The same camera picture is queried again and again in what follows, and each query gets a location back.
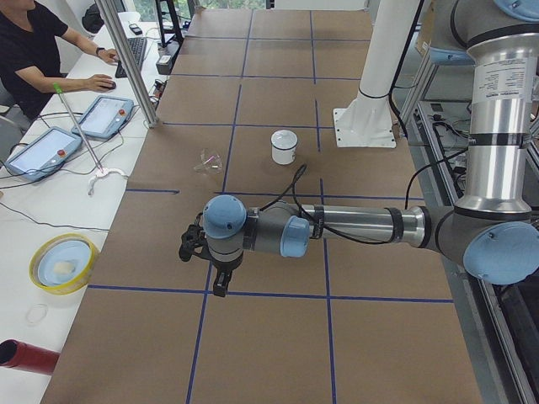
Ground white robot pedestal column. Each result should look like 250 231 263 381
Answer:
334 0 423 148

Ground white enamel mug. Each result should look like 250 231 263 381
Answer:
270 130 298 165

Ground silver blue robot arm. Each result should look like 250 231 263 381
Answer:
196 1 538 296

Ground clear glass funnel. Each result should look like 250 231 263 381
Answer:
194 148 222 173

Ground white mug lid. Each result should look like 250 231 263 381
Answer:
270 130 297 151

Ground aluminium frame post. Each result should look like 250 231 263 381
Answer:
95 0 158 128

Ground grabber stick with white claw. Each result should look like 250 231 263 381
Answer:
53 82 128 196

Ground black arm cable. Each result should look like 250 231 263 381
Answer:
260 146 471 245

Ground yellow tape roll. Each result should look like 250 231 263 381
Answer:
29 233 99 295

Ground black keyboard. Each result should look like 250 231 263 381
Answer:
115 37 148 79

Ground black handheld device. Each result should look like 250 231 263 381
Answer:
128 24 142 35

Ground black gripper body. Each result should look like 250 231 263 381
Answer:
212 256 243 279

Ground grey label printer box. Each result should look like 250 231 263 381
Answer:
156 47 179 75

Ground person in black shirt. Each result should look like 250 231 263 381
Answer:
1 1 117 120

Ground blue plate with food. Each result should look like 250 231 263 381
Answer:
37 239 92 287

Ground near blue teach pendant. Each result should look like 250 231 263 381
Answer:
5 127 82 182

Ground red cylinder tube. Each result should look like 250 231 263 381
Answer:
1 339 60 375

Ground far blue teach pendant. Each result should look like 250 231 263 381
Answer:
77 95 134 141

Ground blue teach pendant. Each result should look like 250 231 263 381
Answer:
5 127 82 182
77 95 134 141

